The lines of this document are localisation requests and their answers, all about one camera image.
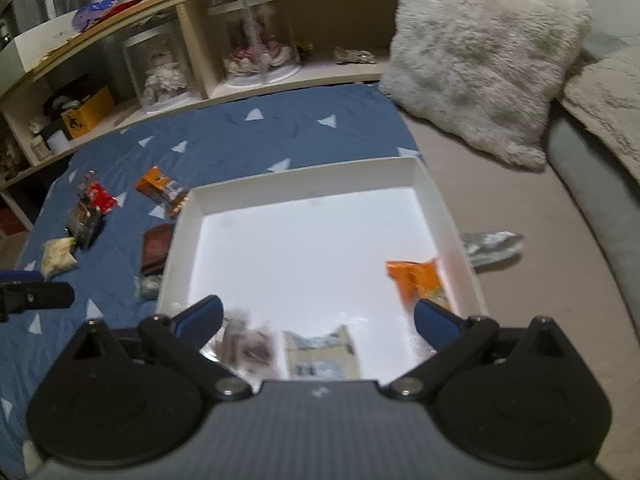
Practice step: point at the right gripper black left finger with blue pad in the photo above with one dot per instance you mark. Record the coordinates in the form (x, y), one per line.
(160, 359)

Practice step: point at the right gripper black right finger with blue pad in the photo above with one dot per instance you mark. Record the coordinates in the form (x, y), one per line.
(459, 343)

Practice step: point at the orange snack bar packet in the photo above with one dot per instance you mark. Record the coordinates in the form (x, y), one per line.
(416, 281)

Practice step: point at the beige white snack packet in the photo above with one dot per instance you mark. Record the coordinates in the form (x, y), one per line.
(328, 358)

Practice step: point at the silver white snack bag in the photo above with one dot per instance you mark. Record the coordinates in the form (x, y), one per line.
(248, 351)

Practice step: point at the cream snack pouch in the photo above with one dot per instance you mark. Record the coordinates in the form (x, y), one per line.
(58, 257)

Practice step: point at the clear green round snack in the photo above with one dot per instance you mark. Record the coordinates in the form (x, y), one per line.
(147, 287)

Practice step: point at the clear dark snack packet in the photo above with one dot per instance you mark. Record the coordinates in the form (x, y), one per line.
(84, 223)

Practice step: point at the silver foil wrapper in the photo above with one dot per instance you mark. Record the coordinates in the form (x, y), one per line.
(490, 248)

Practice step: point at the brown square snack packet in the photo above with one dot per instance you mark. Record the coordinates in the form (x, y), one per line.
(155, 248)

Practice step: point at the blue triangle pattern bedsheet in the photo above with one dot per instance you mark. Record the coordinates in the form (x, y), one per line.
(223, 142)

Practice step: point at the red snack packet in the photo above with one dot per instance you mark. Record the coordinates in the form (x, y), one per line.
(97, 197)

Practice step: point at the white shallow tray box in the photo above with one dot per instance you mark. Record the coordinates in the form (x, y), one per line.
(305, 251)

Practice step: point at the white cup on shelf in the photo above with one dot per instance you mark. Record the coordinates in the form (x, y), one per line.
(57, 142)

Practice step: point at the orange clear snack packet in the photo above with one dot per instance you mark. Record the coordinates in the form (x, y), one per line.
(163, 190)

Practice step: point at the yellow storage box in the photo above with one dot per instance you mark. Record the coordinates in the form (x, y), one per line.
(83, 119)

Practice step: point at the white box on shelf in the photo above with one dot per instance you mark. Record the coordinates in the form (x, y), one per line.
(26, 51)

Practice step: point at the white doll glass dome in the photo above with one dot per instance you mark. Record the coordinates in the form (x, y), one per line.
(159, 68)

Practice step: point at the beige fluffy blanket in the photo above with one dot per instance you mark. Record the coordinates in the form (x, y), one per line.
(605, 98)

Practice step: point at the purple bag on shelf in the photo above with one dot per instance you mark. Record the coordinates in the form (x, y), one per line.
(97, 12)

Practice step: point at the white fluffy pillow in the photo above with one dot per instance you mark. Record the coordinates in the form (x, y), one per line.
(486, 70)

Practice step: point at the red doll glass dome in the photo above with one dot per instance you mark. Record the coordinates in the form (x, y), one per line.
(256, 42)

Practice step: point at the wooden headboard shelf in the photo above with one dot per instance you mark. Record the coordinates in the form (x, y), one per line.
(337, 41)

